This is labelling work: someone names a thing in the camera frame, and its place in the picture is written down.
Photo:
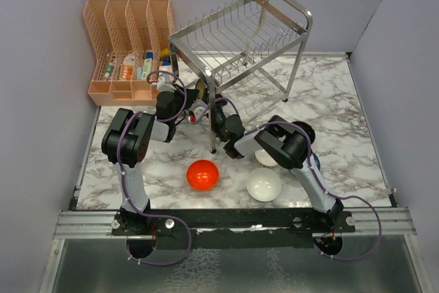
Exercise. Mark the beige speckled bowl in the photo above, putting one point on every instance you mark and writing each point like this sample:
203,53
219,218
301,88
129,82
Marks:
265,159

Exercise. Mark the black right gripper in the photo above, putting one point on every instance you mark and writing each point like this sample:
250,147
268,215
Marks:
221,106

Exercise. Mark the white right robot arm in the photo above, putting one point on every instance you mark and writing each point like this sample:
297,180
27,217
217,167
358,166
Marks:
289,144

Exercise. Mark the red bowl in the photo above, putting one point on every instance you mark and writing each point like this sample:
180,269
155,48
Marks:
202,175

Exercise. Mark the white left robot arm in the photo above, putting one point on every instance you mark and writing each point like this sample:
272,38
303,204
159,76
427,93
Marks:
127,138

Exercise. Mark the blue and white bowl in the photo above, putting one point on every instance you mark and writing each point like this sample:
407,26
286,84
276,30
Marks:
316,162

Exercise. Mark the steel wire dish rack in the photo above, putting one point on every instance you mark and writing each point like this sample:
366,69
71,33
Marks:
229,48

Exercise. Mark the black aluminium frame rail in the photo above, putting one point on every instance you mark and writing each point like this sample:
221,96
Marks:
175,229

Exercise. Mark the orange white packet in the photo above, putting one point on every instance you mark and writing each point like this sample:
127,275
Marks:
127,67

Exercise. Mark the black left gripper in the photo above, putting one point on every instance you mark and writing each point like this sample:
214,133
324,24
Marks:
178,93

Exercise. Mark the dark patterned cream-inside bowl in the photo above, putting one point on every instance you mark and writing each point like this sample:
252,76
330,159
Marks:
202,92

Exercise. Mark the small green white tube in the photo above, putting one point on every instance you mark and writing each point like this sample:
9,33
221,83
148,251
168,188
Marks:
109,70

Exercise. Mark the cream bottle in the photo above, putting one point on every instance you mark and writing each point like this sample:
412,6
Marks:
166,66

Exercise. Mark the peach plastic file organizer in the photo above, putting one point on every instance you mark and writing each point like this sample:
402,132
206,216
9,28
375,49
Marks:
118,28

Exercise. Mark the white blue tube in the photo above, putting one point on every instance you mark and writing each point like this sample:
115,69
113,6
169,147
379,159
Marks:
147,65

